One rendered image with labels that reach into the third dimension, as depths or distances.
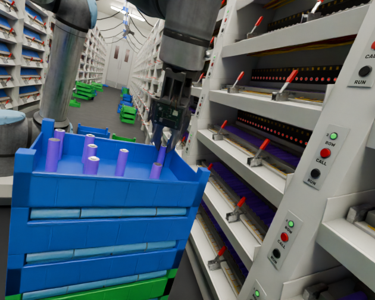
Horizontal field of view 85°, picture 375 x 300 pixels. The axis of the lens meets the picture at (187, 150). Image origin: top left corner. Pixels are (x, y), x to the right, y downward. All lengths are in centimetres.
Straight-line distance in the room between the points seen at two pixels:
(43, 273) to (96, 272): 8
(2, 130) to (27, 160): 84
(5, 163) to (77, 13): 70
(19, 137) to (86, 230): 84
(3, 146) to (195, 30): 99
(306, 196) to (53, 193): 44
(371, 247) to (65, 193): 47
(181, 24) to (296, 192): 39
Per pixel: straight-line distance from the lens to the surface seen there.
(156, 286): 55
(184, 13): 40
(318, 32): 61
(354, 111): 46
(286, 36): 69
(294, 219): 50
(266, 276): 57
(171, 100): 41
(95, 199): 36
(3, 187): 117
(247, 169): 62
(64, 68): 105
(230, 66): 104
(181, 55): 40
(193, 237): 91
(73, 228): 39
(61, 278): 46
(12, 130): 117
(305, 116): 52
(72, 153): 53
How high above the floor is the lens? 69
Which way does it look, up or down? 15 degrees down
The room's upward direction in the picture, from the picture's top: 17 degrees clockwise
